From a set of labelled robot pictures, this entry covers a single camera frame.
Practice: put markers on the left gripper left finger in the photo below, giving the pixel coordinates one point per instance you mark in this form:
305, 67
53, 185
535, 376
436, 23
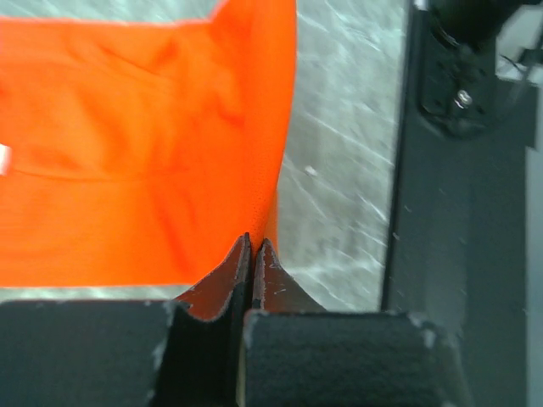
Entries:
209, 298

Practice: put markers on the orange t-shirt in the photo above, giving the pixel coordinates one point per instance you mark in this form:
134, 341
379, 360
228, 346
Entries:
138, 154

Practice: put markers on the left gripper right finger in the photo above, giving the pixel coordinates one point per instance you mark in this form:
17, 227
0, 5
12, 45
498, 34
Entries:
275, 290

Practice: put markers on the black base beam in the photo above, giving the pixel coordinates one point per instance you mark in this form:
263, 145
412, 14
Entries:
454, 284

